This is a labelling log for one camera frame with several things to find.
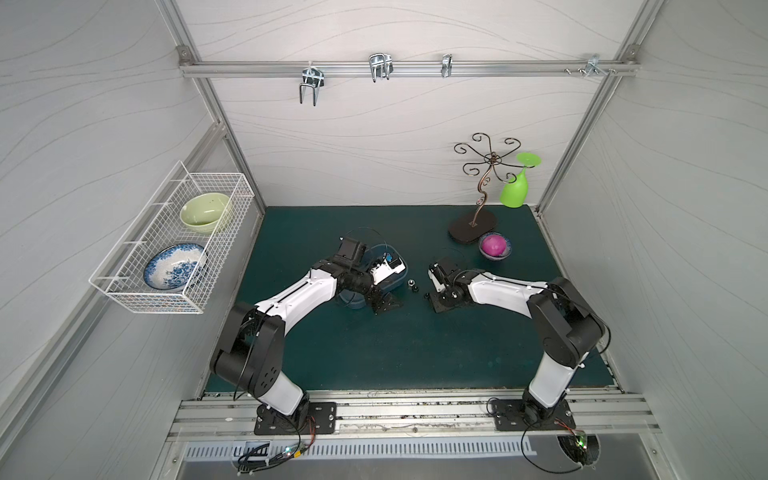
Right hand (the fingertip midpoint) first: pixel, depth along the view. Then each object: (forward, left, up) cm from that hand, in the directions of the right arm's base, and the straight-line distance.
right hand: (437, 299), depth 95 cm
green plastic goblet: (+28, -24, +21) cm, 42 cm away
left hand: (-4, +13, +12) cm, 19 cm away
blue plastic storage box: (-8, +24, +13) cm, 28 cm away
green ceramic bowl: (+3, +61, +36) cm, 71 cm away
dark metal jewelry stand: (+31, -15, 0) cm, 35 cm away
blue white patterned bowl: (-12, +61, +34) cm, 71 cm away
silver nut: (+6, +9, +1) cm, 10 cm away
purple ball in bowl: (+18, -20, +5) cm, 28 cm away
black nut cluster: (+4, +7, 0) cm, 8 cm away
